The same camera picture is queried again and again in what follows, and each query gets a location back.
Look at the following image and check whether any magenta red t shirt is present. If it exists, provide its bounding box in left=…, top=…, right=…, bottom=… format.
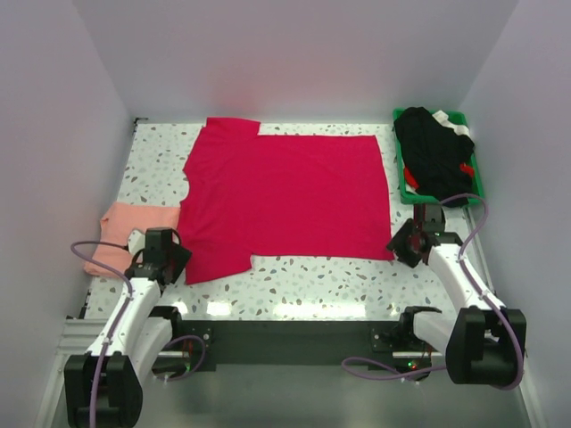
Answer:
left=178, top=118, right=393, bottom=284

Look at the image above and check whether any red garment in bin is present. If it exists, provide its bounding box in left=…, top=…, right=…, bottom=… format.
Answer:
left=403, top=163, right=475, bottom=191

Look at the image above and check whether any black t shirt in bin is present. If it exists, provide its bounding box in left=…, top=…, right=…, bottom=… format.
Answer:
left=393, top=107, right=475, bottom=201

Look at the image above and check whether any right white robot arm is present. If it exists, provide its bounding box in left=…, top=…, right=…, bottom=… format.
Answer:
left=387, top=203, right=526, bottom=390

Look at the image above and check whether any aluminium rail frame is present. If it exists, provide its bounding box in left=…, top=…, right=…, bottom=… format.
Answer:
left=33, top=209, right=548, bottom=428

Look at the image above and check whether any folded peach t shirt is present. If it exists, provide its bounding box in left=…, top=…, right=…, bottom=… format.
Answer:
left=93, top=202, right=180, bottom=273

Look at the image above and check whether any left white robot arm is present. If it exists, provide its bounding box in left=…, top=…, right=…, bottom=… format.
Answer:
left=63, top=227, right=192, bottom=427

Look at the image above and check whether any white garment in bin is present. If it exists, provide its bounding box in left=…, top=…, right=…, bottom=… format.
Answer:
left=432, top=110, right=470, bottom=137

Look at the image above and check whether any green plastic bin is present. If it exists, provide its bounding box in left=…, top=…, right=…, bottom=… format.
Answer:
left=393, top=107, right=484, bottom=204

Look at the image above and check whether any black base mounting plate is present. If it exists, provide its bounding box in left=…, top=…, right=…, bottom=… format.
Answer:
left=149, top=318, right=436, bottom=374

